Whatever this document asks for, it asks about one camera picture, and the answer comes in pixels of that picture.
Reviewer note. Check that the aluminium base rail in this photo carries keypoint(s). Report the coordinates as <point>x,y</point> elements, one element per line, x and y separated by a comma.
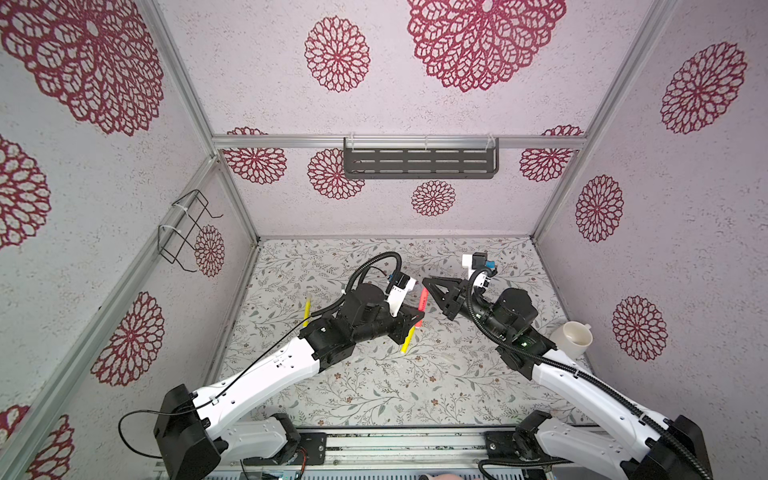
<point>400,452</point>

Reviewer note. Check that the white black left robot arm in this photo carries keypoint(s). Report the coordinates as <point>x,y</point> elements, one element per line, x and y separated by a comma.
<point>196,430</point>

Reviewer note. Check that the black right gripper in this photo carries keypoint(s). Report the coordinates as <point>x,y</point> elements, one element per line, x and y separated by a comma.
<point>448,305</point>

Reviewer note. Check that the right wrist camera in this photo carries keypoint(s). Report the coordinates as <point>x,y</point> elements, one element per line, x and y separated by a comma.
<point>479,270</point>

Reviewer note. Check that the dark grey wall shelf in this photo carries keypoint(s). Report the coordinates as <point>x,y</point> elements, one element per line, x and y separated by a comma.
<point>423,163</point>

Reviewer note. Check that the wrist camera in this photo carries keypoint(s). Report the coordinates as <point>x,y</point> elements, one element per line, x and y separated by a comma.
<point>401,284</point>
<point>479,270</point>

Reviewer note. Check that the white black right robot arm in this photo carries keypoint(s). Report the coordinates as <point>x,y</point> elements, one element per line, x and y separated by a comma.
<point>636,442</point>

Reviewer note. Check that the black wire wall basket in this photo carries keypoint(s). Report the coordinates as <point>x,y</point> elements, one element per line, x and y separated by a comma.
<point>193,242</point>

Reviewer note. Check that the pink highlighter pen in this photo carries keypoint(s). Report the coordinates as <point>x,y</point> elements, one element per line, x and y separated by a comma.
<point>423,300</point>

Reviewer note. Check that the yellow highlighter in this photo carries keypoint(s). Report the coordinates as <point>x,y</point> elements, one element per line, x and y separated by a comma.
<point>406,344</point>

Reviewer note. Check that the white mug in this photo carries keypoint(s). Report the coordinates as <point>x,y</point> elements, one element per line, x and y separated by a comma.
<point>573,338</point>

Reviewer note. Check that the yellow highlighter pen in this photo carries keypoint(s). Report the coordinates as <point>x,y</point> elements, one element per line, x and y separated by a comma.
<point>307,313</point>

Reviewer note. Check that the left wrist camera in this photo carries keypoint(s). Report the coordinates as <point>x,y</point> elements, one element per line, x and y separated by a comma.
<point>401,284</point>

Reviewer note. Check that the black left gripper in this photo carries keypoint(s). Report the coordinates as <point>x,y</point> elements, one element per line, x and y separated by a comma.
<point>401,322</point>

